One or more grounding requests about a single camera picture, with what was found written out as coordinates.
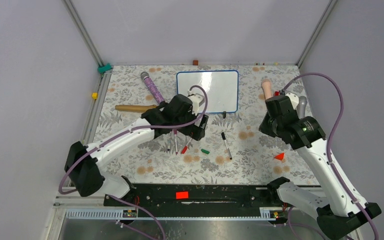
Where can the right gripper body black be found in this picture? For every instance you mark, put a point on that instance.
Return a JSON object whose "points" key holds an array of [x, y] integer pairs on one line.
{"points": [[270, 126]]}

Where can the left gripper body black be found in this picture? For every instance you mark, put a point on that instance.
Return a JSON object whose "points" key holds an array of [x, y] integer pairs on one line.
{"points": [[194, 132]]}

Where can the blue framed whiteboard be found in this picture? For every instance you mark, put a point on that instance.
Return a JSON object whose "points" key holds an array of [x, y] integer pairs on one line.
{"points": [[221, 87]]}

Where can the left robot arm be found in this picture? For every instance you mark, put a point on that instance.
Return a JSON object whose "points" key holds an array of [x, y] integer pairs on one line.
{"points": [[85, 164]]}

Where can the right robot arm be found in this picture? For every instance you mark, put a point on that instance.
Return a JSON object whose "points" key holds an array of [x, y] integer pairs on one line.
{"points": [[343, 209]]}

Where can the purple whiteboard marker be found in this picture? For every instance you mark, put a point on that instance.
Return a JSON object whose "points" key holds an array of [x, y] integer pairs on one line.
{"points": [[175, 141]]}

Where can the blue whiteboard marker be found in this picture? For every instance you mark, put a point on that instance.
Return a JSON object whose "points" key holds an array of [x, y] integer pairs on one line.
{"points": [[169, 144]]}

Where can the red whiteboard marker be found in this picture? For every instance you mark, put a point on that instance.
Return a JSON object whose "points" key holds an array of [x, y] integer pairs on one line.
{"points": [[185, 148]]}

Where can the black whiteboard marker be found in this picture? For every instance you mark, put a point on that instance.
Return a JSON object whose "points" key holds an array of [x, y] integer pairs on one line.
{"points": [[226, 145]]}

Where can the silver toy microphone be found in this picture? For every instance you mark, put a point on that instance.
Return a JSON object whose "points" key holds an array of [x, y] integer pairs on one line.
{"points": [[301, 107]]}

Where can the red triangular block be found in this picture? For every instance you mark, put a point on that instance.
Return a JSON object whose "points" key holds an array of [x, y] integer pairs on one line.
{"points": [[280, 156]]}

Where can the pink toy microphone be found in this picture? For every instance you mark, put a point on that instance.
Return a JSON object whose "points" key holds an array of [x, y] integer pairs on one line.
{"points": [[266, 86]]}

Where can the tan toy microphone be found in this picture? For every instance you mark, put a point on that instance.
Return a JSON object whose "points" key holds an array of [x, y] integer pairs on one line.
{"points": [[134, 108]]}

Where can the purple glitter toy microphone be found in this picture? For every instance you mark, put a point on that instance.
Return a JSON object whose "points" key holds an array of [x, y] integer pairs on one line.
{"points": [[145, 77]]}

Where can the floral table mat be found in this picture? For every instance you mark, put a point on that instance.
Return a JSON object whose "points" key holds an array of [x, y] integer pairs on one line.
{"points": [[252, 152]]}

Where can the yellow cube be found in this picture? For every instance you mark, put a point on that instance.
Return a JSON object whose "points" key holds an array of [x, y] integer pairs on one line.
{"points": [[94, 95]]}

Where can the red tape label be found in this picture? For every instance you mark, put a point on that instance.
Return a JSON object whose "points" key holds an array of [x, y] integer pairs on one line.
{"points": [[180, 195]]}

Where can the teal corner block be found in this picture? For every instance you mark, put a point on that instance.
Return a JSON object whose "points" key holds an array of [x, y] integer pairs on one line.
{"points": [[104, 68]]}

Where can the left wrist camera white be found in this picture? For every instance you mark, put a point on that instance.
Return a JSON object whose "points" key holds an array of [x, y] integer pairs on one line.
{"points": [[197, 101]]}

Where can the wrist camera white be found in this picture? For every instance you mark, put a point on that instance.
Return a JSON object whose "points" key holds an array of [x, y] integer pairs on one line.
{"points": [[294, 100], [197, 101]]}

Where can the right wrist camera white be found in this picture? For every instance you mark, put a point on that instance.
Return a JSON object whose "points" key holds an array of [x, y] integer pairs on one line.
{"points": [[294, 100]]}

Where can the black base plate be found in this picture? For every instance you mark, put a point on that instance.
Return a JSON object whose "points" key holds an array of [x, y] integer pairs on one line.
{"points": [[205, 201]]}

